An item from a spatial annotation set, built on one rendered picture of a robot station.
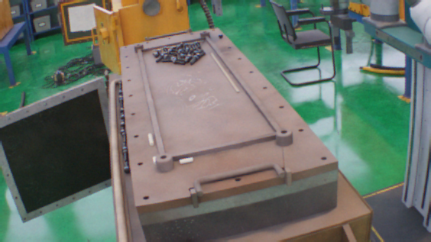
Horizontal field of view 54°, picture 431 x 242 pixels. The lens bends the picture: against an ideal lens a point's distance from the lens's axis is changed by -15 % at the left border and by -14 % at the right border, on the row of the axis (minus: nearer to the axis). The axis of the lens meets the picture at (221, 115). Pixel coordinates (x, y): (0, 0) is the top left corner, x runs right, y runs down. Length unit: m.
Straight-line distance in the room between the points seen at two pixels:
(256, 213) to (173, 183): 0.19
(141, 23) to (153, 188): 2.97
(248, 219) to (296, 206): 0.11
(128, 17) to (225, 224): 3.02
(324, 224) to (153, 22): 3.08
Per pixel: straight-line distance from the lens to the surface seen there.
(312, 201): 1.12
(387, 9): 2.19
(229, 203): 1.05
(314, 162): 1.08
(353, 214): 1.14
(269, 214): 1.10
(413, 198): 2.67
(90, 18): 5.43
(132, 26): 3.96
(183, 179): 1.08
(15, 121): 2.19
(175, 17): 3.99
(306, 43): 5.02
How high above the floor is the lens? 1.92
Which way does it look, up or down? 25 degrees down
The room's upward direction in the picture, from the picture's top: 7 degrees counter-clockwise
